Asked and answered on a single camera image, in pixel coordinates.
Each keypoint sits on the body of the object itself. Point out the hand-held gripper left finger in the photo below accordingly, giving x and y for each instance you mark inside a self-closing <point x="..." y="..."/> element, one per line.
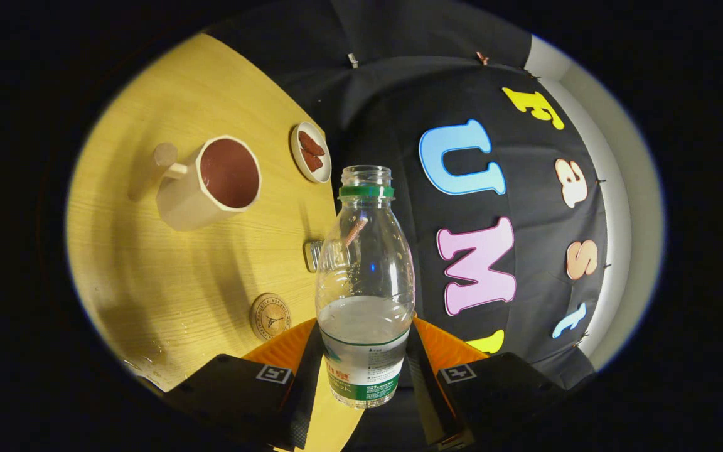
<point x="302" y="402"/>

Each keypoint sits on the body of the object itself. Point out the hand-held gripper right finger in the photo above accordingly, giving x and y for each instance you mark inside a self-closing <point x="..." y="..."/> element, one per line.
<point x="427" y="402"/>

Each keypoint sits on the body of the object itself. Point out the round wooden coaster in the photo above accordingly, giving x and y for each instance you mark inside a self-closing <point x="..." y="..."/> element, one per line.
<point x="270" y="317"/>

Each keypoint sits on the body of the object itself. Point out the clear plastic juice bottle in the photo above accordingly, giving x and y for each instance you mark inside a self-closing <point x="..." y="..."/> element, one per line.
<point x="364" y="326"/>

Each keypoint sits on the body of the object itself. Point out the cream cup with red inside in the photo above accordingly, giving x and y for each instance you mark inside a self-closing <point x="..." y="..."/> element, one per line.
<point x="189" y="201"/>

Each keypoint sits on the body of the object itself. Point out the ribbed clear glass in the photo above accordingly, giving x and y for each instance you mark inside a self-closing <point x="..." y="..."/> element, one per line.
<point x="312" y="256"/>

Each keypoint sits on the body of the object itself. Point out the pink striped straw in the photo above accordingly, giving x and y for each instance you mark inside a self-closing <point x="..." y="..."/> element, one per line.
<point x="355" y="231"/>

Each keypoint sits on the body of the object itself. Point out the wooden table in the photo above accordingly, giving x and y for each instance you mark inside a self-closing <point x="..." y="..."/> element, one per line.
<point x="167" y="282"/>

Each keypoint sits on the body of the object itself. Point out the red-brown cookie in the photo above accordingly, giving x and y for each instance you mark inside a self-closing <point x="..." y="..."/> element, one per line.
<point x="310" y="144"/>
<point x="312" y="162"/>

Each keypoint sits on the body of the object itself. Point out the white round plate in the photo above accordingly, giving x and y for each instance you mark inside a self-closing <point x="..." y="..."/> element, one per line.
<point x="296" y="147"/>

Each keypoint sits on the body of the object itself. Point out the white cloth clip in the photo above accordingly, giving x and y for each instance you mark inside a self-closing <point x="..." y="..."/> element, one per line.
<point x="353" y="60"/>

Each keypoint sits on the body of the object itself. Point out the copper cloth clip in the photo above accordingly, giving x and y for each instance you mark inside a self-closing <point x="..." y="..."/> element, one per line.
<point x="482" y="58"/>

